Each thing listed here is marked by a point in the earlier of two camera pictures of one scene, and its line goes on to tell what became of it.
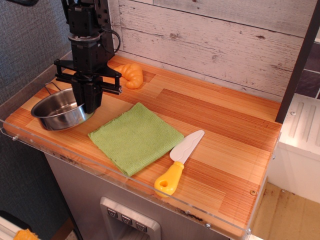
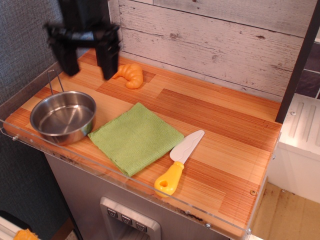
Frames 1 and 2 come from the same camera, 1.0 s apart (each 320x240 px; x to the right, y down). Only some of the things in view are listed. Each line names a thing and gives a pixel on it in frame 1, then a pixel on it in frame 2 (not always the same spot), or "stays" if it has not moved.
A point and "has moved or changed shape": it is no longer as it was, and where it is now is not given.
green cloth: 135,136 stays
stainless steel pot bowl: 58,111 has moved or changed shape
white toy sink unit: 295,166 stays
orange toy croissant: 133,73 stays
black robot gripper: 89,60 to 84,22
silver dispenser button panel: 122,222 stays
